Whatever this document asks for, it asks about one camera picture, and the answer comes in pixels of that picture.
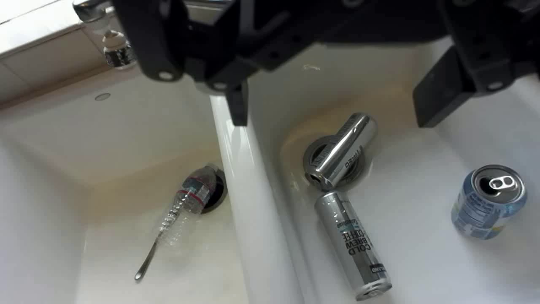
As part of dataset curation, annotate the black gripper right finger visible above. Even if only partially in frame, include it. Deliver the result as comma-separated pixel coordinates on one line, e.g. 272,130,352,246
412,0,540,128

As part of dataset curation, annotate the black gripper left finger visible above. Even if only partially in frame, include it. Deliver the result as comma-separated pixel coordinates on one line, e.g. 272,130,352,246
112,0,340,128

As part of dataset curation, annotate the dark round sink drain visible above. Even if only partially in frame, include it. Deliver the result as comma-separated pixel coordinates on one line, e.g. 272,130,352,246
193,163,228,214

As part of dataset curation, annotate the steel ringed sink drain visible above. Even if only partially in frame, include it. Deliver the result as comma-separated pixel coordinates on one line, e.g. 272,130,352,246
303,133,375,189

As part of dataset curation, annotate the white double basin sink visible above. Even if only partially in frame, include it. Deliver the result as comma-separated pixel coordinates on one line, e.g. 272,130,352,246
0,38,540,304

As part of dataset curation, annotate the chrome kitchen faucet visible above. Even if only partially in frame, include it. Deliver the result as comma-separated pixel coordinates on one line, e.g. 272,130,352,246
73,0,139,72

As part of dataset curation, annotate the shiny steel tumbler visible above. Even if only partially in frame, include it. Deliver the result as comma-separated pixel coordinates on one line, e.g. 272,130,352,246
306,111,380,190

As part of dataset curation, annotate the silver printed slim can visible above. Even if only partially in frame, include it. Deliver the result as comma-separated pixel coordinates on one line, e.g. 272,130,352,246
315,189,396,302

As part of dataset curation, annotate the bottle brush with metal handle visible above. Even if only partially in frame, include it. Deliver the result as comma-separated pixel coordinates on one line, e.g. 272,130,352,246
134,167,220,283

